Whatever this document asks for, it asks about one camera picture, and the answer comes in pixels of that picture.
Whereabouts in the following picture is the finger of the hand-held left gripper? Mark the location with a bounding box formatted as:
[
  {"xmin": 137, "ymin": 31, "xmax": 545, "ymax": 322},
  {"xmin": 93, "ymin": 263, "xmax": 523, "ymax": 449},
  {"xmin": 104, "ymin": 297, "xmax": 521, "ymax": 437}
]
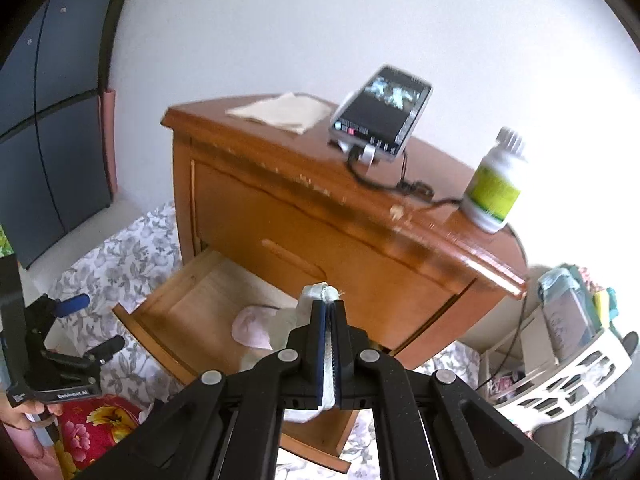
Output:
[
  {"xmin": 27, "ymin": 292, "xmax": 92, "ymax": 333},
  {"xmin": 42, "ymin": 335, "xmax": 127, "ymax": 378}
]

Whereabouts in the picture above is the white phone stand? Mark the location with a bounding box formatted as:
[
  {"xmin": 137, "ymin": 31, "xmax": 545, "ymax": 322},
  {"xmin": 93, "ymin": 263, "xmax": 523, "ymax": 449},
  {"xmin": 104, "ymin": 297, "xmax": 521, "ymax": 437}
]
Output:
[{"xmin": 336, "ymin": 139, "xmax": 382, "ymax": 167}]

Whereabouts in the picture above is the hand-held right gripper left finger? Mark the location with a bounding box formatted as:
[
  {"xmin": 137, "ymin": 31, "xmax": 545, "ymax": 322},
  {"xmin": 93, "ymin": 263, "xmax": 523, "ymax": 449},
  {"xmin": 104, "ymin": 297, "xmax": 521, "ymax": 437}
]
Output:
[{"xmin": 85, "ymin": 300, "xmax": 326, "ymax": 480}]

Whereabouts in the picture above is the white bottle green label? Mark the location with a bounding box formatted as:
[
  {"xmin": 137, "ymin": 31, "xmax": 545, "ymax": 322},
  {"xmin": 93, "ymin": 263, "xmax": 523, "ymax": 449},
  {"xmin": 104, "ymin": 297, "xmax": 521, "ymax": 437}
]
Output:
[{"xmin": 460, "ymin": 127, "xmax": 528, "ymax": 233}]

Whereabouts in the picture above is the yellow sponge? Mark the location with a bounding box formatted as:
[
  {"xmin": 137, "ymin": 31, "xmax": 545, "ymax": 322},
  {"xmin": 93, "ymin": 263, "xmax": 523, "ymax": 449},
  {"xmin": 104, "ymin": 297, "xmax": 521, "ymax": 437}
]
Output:
[{"xmin": 592, "ymin": 280, "xmax": 621, "ymax": 333}]

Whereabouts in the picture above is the grey floral bedsheet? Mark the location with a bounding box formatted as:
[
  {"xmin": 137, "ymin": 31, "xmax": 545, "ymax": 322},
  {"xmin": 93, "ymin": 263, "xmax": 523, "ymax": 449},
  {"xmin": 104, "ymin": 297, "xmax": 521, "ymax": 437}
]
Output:
[{"xmin": 47, "ymin": 200, "xmax": 481, "ymax": 480}]

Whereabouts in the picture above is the teal cloth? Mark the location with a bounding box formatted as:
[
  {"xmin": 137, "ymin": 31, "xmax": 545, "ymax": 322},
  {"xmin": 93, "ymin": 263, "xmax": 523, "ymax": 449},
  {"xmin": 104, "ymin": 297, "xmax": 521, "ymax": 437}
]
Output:
[{"xmin": 536, "ymin": 267, "xmax": 583, "ymax": 301}]

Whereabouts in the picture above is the white lattice basket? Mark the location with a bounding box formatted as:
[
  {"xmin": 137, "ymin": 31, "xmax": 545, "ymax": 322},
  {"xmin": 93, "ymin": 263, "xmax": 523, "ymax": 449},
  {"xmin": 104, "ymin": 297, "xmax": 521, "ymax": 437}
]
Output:
[{"xmin": 492, "ymin": 327, "xmax": 633, "ymax": 423}]

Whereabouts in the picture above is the red floral blanket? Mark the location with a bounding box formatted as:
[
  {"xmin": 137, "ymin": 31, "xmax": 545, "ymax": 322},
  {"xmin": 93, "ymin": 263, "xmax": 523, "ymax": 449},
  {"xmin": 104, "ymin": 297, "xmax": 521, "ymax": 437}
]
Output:
[{"xmin": 52, "ymin": 395, "xmax": 143, "ymax": 471}]

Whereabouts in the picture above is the pink panel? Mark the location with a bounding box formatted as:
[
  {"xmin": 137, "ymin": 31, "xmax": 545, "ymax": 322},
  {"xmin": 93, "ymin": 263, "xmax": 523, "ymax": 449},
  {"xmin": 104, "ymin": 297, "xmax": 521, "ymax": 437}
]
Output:
[{"xmin": 98, "ymin": 87, "xmax": 119, "ymax": 196}]

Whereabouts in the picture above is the dark cloth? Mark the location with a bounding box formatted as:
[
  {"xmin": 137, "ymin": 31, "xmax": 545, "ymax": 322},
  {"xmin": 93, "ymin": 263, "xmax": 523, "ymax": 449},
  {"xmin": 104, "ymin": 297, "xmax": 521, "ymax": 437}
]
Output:
[{"xmin": 582, "ymin": 430, "xmax": 632, "ymax": 478}]

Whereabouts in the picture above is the grey cushion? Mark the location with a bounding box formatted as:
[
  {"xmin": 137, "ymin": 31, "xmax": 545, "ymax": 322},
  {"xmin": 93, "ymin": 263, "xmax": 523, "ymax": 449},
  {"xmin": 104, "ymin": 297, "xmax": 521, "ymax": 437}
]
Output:
[{"xmin": 530, "ymin": 385, "xmax": 640, "ymax": 480}]

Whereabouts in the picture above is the smartphone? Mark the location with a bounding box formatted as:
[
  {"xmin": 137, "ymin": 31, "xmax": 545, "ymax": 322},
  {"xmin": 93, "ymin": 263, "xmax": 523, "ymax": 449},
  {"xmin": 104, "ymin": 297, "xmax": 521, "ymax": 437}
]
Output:
[{"xmin": 327, "ymin": 65, "xmax": 432, "ymax": 163}]

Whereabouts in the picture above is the person's left hand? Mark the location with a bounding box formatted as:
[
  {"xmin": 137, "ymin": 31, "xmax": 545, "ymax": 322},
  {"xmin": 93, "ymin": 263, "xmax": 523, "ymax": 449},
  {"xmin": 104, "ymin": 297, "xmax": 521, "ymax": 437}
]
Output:
[{"xmin": 0, "ymin": 394, "xmax": 65, "ymax": 466}]

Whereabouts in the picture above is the wooden nightstand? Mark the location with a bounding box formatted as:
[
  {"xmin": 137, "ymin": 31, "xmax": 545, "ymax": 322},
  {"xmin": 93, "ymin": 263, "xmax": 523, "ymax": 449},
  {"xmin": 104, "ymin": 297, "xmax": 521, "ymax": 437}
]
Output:
[{"xmin": 161, "ymin": 92, "xmax": 528, "ymax": 376}]

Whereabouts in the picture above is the pink garment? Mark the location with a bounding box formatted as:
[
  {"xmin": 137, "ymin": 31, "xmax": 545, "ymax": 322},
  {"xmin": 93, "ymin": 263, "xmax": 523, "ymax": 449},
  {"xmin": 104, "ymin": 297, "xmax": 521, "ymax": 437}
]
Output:
[{"xmin": 231, "ymin": 306, "xmax": 283, "ymax": 350}]

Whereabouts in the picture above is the cream satin garment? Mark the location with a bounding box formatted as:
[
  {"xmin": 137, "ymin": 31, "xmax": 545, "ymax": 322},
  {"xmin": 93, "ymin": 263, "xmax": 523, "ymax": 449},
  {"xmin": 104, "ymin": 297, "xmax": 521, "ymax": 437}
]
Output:
[{"xmin": 240, "ymin": 281, "xmax": 351, "ymax": 425}]

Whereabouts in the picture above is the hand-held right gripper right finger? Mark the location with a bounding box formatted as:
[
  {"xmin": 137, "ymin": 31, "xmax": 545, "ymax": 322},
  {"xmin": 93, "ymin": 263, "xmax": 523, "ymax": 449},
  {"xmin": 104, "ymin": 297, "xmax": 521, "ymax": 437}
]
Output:
[{"xmin": 327, "ymin": 301, "xmax": 576, "ymax": 480}]

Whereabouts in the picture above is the brown strap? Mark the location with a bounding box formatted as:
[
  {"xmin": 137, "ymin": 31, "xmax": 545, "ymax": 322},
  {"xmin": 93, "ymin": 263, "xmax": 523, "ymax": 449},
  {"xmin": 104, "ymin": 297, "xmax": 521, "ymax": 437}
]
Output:
[{"xmin": 5, "ymin": 411, "xmax": 57, "ymax": 432}]

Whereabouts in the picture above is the pale printed book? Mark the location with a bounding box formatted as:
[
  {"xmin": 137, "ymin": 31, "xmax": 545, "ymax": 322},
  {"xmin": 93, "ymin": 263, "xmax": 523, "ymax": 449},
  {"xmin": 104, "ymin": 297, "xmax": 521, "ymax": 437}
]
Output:
[{"xmin": 542, "ymin": 287, "xmax": 598, "ymax": 358}]

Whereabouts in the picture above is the beige folded cloth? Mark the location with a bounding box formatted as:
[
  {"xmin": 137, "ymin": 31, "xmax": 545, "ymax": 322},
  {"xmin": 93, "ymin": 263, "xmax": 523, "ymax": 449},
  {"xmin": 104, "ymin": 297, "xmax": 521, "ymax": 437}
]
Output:
[{"xmin": 225, "ymin": 92, "xmax": 331, "ymax": 136}]

